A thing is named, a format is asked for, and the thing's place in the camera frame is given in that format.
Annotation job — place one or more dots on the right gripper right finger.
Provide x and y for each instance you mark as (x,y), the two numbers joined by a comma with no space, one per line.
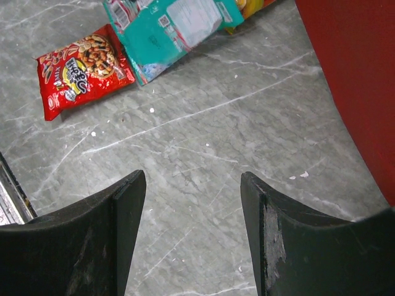
(297,250)

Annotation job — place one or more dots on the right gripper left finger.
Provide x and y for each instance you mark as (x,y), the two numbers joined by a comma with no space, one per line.
(85,248)

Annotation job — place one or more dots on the red paper bag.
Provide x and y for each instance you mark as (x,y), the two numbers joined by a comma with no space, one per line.
(354,43)

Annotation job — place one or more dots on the teal Fox's candy bag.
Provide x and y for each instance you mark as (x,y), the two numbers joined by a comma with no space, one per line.
(156,34)

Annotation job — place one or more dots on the orange Fox's candy bag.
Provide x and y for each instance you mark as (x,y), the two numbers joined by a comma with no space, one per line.
(250,9)

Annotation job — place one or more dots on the small red snack packet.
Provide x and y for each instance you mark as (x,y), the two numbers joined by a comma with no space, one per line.
(83,71)

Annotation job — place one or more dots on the aluminium rail frame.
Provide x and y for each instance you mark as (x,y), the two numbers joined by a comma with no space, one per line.
(15,205)

